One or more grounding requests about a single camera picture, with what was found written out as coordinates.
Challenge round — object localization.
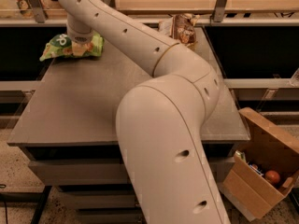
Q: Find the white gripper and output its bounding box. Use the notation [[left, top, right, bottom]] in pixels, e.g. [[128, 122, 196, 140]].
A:
[[66, 14, 93, 56]]

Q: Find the green rice chip bag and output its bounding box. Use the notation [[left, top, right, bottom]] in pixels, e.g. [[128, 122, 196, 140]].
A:
[[39, 34, 104, 62]]

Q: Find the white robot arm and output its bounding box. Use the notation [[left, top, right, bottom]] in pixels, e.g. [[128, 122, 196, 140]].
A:
[[59, 0, 230, 224]]

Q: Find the brown white snack bag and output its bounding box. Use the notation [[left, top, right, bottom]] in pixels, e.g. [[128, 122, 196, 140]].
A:
[[158, 13, 200, 49]]

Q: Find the colourful package on shelf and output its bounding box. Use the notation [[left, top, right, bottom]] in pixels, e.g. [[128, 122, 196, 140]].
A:
[[16, 0, 33, 18]]

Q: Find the grey drawer cabinet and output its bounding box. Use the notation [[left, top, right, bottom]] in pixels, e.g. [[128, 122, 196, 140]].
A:
[[7, 27, 250, 224]]

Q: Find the blue packet in box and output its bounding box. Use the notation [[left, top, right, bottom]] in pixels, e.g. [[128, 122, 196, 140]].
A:
[[248, 162, 263, 175]]

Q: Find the cardboard box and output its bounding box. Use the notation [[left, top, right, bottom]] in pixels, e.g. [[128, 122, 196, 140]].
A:
[[214, 107, 299, 221]]

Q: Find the red apple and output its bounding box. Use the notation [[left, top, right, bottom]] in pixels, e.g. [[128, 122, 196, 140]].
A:
[[264, 170, 280, 186]]

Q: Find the grey metal shelf post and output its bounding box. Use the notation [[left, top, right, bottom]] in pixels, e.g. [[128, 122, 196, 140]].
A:
[[212, 0, 227, 22], [29, 0, 47, 23]]

